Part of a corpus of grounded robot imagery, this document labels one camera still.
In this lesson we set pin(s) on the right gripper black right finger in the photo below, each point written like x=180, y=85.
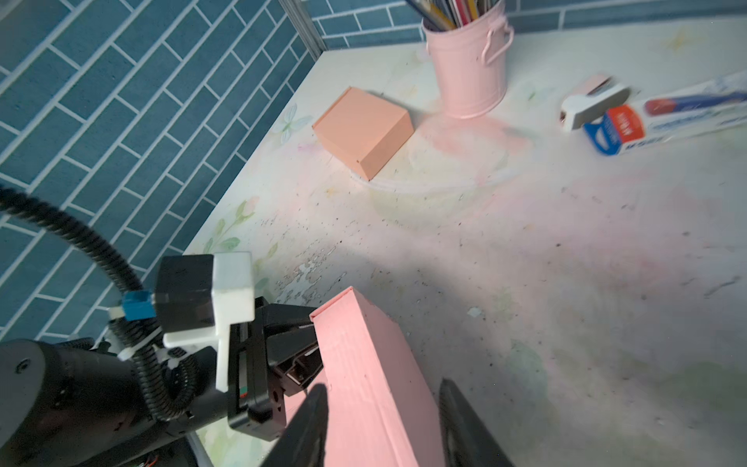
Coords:
x=466, y=440

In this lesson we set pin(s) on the pink pencil cup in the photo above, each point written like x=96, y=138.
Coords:
x=470, y=63

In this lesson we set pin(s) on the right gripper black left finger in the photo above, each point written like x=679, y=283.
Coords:
x=303, y=443

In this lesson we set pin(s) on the toothpaste tube packet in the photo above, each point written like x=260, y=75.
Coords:
x=711, y=106

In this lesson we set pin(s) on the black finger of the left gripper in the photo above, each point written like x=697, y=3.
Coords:
x=292, y=347

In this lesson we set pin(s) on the orange paper box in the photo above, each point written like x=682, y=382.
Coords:
x=364, y=131

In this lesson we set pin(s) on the coloured pencils bunch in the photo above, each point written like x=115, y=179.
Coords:
x=448, y=15

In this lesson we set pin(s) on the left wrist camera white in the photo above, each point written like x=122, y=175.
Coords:
x=195, y=302

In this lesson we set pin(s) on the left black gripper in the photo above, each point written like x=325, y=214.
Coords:
x=72, y=405

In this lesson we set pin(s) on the pink paper box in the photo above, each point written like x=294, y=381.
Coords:
x=381, y=410

